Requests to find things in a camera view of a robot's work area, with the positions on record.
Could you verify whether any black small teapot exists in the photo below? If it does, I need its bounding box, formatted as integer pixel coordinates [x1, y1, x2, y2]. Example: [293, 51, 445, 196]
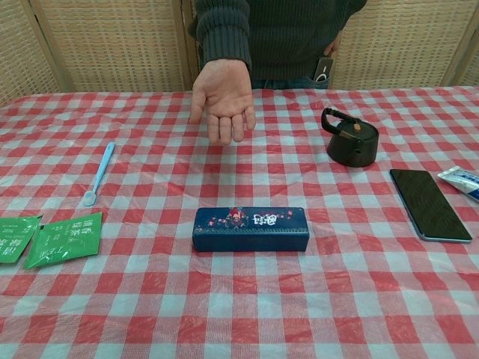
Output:
[321, 107, 379, 168]

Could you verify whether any blue printed rectangular box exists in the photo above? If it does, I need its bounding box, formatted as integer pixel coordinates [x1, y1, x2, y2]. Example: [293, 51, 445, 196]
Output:
[192, 206, 310, 253]

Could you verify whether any person torso dark sweater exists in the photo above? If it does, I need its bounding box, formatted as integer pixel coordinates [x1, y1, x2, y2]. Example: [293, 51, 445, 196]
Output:
[194, 0, 370, 90]

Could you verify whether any white blue toothpaste tube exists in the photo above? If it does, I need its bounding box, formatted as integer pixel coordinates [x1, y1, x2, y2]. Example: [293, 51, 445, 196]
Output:
[436, 166, 479, 205]

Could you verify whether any woven bamboo screen panel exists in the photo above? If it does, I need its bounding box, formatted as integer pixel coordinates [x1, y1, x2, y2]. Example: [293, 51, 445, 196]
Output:
[0, 0, 72, 108]
[31, 0, 190, 93]
[335, 0, 467, 89]
[448, 0, 479, 88]

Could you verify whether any dark knit sleeve right forearm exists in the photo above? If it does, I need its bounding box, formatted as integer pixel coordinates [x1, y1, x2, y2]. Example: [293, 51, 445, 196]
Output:
[194, 0, 252, 70]

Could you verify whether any phone in trouser pocket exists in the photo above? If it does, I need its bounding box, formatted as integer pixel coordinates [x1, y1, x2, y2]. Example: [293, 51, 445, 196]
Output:
[313, 55, 335, 85]

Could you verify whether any black smartphone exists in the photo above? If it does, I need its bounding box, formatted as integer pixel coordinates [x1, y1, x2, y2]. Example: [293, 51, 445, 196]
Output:
[388, 168, 474, 244]

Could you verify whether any green tea packet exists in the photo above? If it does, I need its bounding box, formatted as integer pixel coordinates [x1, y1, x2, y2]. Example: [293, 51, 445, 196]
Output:
[23, 212, 103, 270]
[0, 215, 44, 265]

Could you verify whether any person right hand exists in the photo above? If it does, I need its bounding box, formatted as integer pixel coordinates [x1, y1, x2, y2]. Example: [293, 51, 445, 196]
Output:
[189, 58, 257, 146]

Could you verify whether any light blue toothbrush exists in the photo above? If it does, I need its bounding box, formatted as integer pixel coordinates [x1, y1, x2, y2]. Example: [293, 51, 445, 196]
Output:
[84, 141, 116, 207]

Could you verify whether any person left hand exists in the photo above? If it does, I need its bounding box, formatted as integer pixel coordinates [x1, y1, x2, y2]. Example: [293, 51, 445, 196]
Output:
[324, 31, 343, 57]

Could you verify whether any red white checkered tablecloth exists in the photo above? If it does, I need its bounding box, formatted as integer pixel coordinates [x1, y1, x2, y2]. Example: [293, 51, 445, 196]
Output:
[0, 85, 479, 359]

